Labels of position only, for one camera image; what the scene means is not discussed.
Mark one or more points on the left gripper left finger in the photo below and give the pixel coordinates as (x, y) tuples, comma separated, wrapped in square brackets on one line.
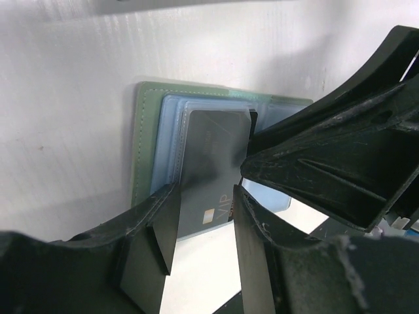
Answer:
[(119, 266)]

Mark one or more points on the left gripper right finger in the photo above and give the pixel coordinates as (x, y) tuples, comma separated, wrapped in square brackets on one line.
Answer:
[(284, 270)]

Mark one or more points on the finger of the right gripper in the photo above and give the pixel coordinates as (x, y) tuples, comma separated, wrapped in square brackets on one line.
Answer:
[(353, 154)]

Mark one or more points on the green card holder wallet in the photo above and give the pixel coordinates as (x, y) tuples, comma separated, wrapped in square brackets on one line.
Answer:
[(162, 118)]

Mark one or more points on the black white sorting tray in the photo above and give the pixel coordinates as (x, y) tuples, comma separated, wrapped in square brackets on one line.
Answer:
[(124, 7)]

